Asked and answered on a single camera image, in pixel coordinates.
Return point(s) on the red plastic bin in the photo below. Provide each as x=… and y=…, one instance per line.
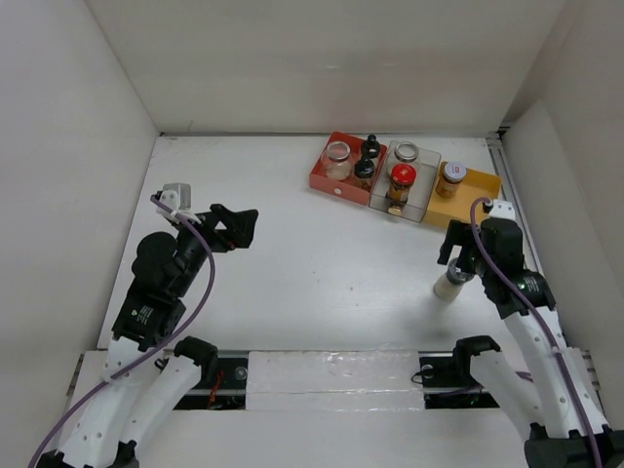
x=346, y=189

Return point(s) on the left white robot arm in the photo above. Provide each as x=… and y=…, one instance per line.
x=150, y=364

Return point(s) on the silver-lid small jar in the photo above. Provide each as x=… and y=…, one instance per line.
x=451, y=176

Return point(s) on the red-capped dark sauce bottle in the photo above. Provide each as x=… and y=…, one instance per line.
x=402, y=179

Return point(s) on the glass jar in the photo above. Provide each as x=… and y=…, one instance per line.
x=406, y=152
x=336, y=160

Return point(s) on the aluminium side rail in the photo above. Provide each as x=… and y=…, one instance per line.
x=511, y=194

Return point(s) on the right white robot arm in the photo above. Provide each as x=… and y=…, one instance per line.
x=559, y=423

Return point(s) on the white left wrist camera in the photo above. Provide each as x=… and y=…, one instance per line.
x=173, y=202

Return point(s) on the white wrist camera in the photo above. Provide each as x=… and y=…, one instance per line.
x=496, y=208
x=173, y=202

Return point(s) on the black-capped white bottle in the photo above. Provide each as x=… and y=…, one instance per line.
x=370, y=148

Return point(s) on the clear plastic bin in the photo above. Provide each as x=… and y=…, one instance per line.
x=415, y=206

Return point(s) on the yellow plastic bin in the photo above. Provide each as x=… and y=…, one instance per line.
x=453, y=200

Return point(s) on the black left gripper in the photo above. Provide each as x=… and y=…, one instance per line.
x=240, y=221

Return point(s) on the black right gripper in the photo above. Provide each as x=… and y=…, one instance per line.
x=457, y=231

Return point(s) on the silver-capped white shaker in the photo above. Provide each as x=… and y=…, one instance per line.
x=450, y=284

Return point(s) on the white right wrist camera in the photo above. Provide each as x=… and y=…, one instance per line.
x=496, y=208

